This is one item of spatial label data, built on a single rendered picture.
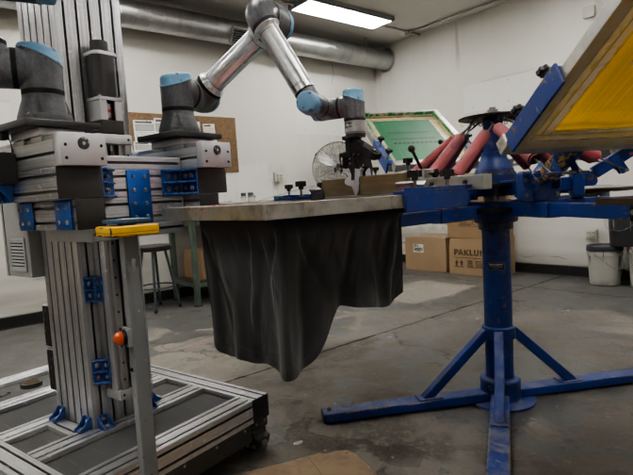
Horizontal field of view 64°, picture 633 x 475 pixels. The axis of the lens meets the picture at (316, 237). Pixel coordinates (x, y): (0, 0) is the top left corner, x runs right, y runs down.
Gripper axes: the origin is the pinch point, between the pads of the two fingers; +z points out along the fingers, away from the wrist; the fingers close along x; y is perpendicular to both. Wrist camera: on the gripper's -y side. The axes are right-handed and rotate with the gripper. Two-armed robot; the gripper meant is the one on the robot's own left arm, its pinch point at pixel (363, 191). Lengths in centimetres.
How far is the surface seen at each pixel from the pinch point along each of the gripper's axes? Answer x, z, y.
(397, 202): 15.0, 3.8, -29.1
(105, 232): 85, 7, 9
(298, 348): 47, 40, -21
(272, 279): 51, 22, -17
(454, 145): -61, -17, 4
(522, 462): -39, 101, -34
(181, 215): 61, 4, 15
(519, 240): -412, 65, 169
